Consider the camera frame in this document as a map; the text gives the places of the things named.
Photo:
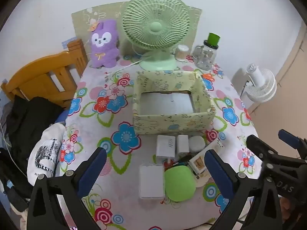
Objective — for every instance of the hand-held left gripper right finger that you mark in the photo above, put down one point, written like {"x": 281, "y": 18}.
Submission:
{"x": 219, "y": 172}

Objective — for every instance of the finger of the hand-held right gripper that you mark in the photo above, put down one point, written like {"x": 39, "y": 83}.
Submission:
{"x": 261, "y": 148}
{"x": 289, "y": 139}

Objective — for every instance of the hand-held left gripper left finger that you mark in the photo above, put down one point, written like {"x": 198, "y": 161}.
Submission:
{"x": 92, "y": 170}

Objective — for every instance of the long white picture box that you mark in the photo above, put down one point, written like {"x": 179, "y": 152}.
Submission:
{"x": 199, "y": 164}

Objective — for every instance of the white round pad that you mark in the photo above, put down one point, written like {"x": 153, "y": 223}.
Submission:
{"x": 197, "y": 143}

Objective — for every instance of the green oval case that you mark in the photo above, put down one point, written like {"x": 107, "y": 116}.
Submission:
{"x": 179, "y": 184}

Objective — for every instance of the small white charger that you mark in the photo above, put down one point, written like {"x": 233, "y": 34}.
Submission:
{"x": 182, "y": 145}

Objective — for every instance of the white power bank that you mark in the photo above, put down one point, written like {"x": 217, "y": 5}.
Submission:
{"x": 151, "y": 179}

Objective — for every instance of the large white charger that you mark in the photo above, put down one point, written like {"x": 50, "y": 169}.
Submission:
{"x": 165, "y": 146}

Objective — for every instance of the patterned fabric storage box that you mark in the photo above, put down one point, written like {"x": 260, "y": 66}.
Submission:
{"x": 168, "y": 124}

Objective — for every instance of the beige cabinet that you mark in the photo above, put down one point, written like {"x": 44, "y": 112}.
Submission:
{"x": 287, "y": 100}

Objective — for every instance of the white printed tote bag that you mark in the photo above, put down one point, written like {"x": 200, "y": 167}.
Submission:
{"x": 48, "y": 148}

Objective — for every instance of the white clip fan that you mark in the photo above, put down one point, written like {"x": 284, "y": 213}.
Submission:
{"x": 261, "y": 83}

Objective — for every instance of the floral tablecloth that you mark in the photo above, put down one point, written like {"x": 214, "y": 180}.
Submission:
{"x": 115, "y": 95}

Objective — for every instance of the black clothing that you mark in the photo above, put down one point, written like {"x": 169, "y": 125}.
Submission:
{"x": 28, "y": 119}

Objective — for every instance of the glass jar mug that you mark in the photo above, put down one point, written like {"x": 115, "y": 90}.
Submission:
{"x": 206, "y": 57}

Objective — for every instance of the wooden chair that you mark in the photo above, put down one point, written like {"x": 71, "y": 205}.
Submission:
{"x": 48, "y": 67}

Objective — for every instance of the green plastic cup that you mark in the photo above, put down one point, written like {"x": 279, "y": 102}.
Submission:
{"x": 214, "y": 38}

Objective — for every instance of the purple plush toy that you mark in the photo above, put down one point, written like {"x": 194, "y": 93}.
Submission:
{"x": 103, "y": 50}

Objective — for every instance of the cotton swab container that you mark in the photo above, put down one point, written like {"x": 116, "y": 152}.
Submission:
{"x": 182, "y": 52}

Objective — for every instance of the green desk fan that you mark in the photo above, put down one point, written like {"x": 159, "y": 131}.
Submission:
{"x": 156, "y": 27}

